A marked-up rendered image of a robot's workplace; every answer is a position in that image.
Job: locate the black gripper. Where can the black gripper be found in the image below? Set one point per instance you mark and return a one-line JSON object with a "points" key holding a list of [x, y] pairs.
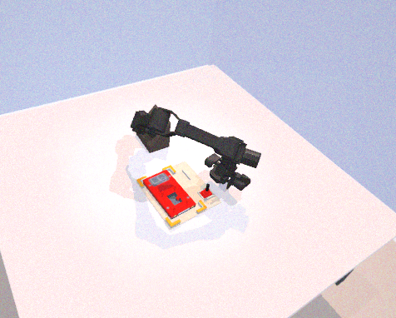
{"points": [[239, 181]]}

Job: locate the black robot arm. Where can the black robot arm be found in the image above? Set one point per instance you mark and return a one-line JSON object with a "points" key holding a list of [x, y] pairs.
{"points": [[231, 149]]}

